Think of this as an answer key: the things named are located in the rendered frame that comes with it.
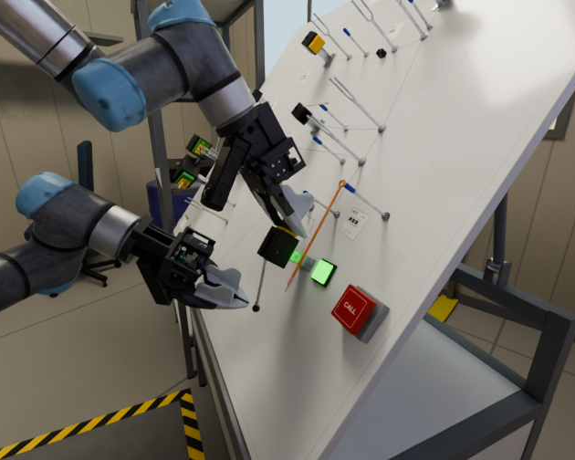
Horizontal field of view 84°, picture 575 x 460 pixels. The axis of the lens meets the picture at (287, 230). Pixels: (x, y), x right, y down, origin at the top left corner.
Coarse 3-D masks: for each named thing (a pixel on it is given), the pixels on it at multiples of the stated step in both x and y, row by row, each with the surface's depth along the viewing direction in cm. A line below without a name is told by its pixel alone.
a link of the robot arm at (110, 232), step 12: (108, 216) 46; (120, 216) 47; (132, 216) 48; (96, 228) 45; (108, 228) 46; (120, 228) 46; (132, 228) 48; (96, 240) 46; (108, 240) 46; (120, 240) 46; (108, 252) 47
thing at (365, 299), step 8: (352, 288) 43; (344, 296) 44; (352, 296) 43; (360, 296) 42; (336, 304) 44; (344, 304) 43; (352, 304) 42; (360, 304) 41; (368, 304) 40; (376, 304) 41; (336, 312) 44; (344, 312) 43; (352, 312) 42; (360, 312) 41; (368, 312) 40; (344, 320) 42; (352, 320) 41; (360, 320) 40; (352, 328) 40; (360, 328) 41
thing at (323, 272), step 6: (318, 264) 55; (324, 264) 54; (330, 264) 53; (318, 270) 54; (324, 270) 53; (330, 270) 53; (312, 276) 55; (318, 276) 54; (324, 276) 52; (330, 276) 52; (318, 282) 54; (324, 282) 52
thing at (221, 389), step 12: (204, 324) 80; (204, 336) 76; (204, 348) 77; (216, 360) 68; (216, 372) 65; (216, 384) 66; (228, 396) 59; (228, 408) 57; (228, 420) 57; (228, 432) 59; (240, 432) 53; (240, 444) 51; (240, 456) 50
